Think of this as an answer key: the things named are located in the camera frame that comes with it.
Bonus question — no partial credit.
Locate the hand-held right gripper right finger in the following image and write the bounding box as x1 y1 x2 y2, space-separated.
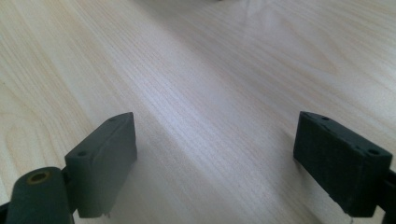
292 110 394 218

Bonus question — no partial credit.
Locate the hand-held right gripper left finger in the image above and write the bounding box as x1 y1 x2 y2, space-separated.
64 111 138 219

